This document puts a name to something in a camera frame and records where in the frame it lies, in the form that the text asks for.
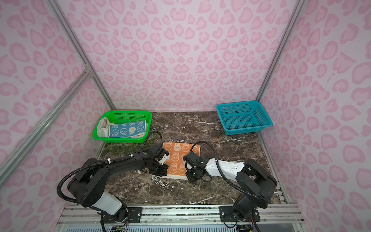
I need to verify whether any orange patterned towel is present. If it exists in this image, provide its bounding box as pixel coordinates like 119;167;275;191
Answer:
163;142;193;180

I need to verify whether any blue patterned towel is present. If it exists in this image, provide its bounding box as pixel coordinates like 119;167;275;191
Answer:
109;120;147;139

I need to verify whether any pastel striped animal towel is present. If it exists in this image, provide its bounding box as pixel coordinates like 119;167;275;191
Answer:
96;118;110;138

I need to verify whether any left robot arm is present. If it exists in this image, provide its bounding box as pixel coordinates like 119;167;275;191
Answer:
60;148;170;222

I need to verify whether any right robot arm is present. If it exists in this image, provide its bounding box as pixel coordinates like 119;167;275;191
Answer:
183;152;277;221

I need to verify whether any green plastic basket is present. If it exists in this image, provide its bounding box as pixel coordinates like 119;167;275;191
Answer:
92;110;153;144

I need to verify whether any teal plastic basket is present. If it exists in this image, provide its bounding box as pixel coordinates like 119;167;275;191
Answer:
216;101;273;135

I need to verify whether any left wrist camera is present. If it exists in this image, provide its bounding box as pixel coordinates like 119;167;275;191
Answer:
148;145;171;165

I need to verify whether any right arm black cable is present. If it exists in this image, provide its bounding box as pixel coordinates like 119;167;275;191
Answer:
189;141;273;205

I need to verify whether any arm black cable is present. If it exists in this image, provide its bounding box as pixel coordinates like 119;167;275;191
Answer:
189;141;273;205
56;131;163;204

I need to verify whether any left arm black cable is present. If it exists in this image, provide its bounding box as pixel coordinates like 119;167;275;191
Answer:
56;131;163;204

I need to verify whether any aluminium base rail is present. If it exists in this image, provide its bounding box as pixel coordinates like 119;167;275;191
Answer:
54;204;305;232

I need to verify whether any aluminium frame diagonal bar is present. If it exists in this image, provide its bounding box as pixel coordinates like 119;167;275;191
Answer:
1;68;91;186

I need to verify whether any aluminium frame corner post left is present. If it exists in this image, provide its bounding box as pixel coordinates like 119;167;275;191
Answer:
46;0;116;110

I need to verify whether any aluminium frame corner post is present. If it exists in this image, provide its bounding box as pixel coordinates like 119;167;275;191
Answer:
256;0;308;102
46;0;116;110

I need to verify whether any aluminium frame corner post right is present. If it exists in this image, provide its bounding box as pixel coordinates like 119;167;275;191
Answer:
256;0;308;102

